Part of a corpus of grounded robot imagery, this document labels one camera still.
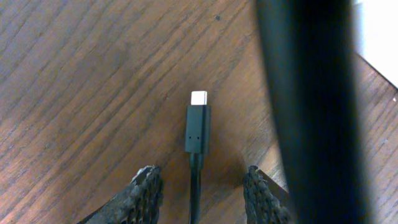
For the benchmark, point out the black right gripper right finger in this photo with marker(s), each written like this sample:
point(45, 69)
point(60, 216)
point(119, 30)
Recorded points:
point(265, 200)

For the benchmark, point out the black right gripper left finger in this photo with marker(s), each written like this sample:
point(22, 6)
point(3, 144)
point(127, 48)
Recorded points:
point(139, 202)

